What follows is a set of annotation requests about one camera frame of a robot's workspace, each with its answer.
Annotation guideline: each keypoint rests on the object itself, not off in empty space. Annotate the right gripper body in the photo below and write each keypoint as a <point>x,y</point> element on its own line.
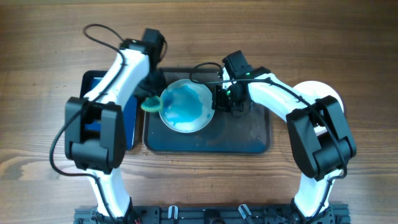
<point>227,99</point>

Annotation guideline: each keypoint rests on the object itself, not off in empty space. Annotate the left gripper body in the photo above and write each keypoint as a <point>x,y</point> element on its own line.
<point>152,84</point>

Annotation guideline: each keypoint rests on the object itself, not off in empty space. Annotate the green yellow sponge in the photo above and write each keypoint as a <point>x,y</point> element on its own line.
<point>152,104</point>

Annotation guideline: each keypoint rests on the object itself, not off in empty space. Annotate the white plate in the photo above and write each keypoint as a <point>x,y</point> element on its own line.
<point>186,106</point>
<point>317,89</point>

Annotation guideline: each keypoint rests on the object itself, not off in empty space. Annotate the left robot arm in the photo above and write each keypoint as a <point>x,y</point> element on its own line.
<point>96,137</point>

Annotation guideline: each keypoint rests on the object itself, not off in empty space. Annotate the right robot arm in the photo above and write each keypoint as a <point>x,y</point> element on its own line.
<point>321,141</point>

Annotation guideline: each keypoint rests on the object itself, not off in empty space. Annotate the black tray with blue water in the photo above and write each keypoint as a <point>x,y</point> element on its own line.
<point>90,79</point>

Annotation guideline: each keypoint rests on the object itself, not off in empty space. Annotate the dark grey serving tray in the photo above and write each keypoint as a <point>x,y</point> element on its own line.
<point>225,134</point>

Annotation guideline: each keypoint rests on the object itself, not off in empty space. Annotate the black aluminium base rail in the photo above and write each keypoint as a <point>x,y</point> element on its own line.
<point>271,213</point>

